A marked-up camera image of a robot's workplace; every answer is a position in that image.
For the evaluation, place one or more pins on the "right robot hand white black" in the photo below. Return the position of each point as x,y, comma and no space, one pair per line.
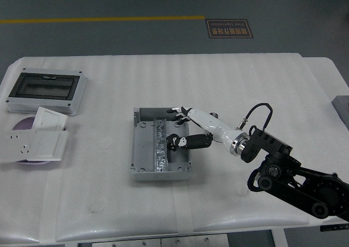
212,124

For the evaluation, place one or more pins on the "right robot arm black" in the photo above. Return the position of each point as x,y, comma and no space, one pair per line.
272,146

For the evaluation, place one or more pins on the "open grey junction box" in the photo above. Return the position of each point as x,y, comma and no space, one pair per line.
144,146

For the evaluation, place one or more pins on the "grey distribution box dark window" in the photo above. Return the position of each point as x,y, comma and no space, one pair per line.
41,87

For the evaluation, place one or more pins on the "white foam mat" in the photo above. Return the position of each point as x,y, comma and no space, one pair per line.
245,89

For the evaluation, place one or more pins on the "grey flat block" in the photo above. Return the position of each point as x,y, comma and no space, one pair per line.
342,102

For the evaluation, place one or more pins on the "white table leg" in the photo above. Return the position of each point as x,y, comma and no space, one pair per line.
277,238

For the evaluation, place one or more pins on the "grey metal crossbar plate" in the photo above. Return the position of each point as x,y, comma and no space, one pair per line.
136,242

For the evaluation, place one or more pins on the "black table control panel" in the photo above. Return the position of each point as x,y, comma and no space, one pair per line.
335,228

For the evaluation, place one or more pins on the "white tape strip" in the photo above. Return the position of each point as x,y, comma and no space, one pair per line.
50,208

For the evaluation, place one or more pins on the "purple round plate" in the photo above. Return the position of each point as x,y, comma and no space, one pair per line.
24,124

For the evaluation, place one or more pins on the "white socket panel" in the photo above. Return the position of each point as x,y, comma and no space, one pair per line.
16,146

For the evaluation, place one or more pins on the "metal mounting rail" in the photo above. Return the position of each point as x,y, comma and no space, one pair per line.
161,161

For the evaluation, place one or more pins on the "white switch panel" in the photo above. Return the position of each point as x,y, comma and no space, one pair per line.
46,146
50,119

